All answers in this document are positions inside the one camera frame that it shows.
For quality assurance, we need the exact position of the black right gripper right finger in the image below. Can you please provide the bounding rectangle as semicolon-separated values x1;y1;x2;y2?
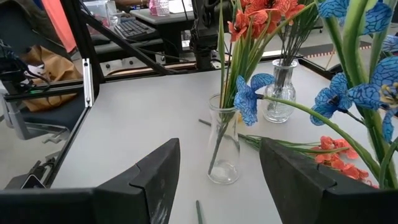
259;138;379;224

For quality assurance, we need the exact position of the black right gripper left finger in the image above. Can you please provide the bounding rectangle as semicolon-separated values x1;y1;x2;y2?
93;138;182;224

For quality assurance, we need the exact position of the blue artificial flower stem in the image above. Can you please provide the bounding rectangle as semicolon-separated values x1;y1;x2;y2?
310;72;398;156
233;73;382;181
347;55;398;190
317;0;398;94

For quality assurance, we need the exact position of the tall clear glass vase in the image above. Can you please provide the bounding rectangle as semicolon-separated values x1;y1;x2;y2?
206;94;242;185

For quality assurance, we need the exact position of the short clear patterned glass vase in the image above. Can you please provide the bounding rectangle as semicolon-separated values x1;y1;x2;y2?
262;58;299;124

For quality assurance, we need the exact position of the black office chair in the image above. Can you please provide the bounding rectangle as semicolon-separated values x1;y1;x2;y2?
0;0;91;147

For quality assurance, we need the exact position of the black smartphone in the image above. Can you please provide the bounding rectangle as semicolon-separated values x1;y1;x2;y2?
19;173;47;190

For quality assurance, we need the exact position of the black mat with striped edge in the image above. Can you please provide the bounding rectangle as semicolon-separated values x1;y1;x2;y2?
297;39;374;60

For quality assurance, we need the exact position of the brown leather bag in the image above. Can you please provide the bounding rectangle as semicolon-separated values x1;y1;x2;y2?
20;45;83;113

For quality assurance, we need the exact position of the backlit black keyboard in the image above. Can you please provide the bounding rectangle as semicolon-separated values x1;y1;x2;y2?
113;17;157;42

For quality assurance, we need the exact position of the grey side desk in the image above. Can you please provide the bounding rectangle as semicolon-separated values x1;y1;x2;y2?
90;6;200;55

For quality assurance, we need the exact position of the pink glass tumbler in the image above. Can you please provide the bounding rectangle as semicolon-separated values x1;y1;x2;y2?
148;0;170;17

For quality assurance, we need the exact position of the clear plastic container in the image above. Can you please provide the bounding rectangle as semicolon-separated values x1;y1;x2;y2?
83;0;118;35

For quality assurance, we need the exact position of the silver aluminium bracket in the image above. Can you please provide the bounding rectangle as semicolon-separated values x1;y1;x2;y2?
81;58;95;108

